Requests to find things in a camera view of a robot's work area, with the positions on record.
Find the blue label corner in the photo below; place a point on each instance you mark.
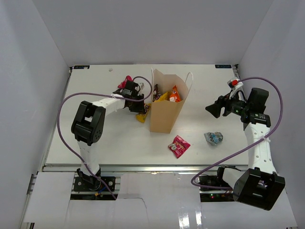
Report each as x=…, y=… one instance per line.
x=81, y=67
x=223, y=66

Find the silver blue snack packet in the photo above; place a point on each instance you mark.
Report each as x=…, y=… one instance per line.
x=213, y=138

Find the blue label right corner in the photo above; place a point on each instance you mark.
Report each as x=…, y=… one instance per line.
x=223, y=66

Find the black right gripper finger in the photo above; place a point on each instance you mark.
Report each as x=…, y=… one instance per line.
x=221, y=100
x=214, y=109

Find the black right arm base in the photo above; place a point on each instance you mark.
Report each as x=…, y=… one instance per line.
x=213, y=188

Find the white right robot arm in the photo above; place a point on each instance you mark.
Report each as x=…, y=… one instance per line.
x=259, y=186

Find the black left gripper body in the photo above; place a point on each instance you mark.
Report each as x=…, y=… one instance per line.
x=136, y=106

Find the blue label left corner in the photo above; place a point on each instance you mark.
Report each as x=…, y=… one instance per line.
x=81, y=67

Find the brown purple M&M's packet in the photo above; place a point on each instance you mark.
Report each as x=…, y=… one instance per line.
x=156, y=93

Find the brown paper bag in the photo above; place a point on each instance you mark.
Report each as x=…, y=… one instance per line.
x=165, y=113

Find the pink candy packet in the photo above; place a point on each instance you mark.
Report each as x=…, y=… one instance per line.
x=178, y=146

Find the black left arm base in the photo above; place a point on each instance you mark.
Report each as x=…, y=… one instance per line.
x=85, y=182

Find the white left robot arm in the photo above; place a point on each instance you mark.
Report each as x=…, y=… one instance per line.
x=88, y=123

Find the yellow M&M's packet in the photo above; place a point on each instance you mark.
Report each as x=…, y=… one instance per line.
x=141, y=117
x=163, y=97

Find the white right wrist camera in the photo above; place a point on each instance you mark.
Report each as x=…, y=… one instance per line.
x=236, y=85

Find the orange white snack bag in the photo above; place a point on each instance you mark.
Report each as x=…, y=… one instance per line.
x=174, y=96

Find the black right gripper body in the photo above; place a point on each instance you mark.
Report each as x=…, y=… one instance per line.
x=237, y=107

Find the red heart candy packet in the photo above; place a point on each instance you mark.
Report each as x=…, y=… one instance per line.
x=124, y=82

